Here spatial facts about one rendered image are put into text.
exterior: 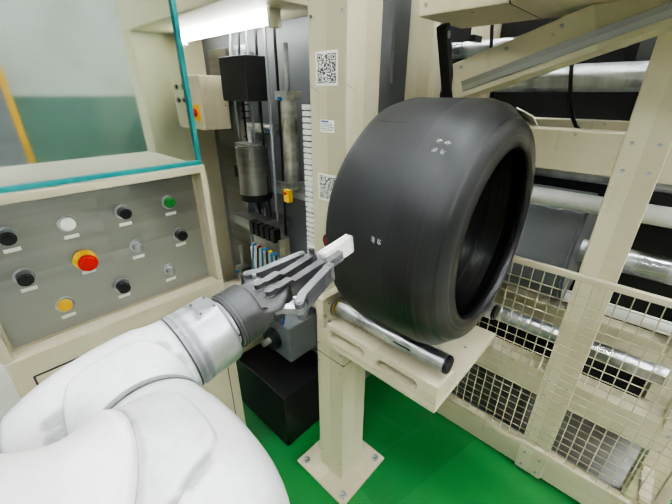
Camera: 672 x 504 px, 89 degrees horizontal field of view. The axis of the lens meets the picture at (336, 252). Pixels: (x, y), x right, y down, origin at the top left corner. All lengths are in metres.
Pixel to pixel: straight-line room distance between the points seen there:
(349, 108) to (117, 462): 0.80
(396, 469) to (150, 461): 1.54
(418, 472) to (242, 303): 1.44
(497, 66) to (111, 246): 1.13
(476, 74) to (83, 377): 1.09
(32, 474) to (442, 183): 0.56
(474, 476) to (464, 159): 1.44
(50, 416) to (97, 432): 0.12
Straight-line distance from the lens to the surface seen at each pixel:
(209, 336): 0.40
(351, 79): 0.90
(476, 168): 0.64
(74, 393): 0.39
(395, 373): 0.92
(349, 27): 0.90
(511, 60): 1.12
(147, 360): 0.38
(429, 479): 1.75
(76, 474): 0.26
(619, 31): 1.07
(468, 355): 1.05
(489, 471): 1.85
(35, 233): 1.04
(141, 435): 0.26
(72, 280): 1.09
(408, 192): 0.61
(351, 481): 1.69
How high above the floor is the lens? 1.46
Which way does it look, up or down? 25 degrees down
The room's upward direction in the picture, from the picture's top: straight up
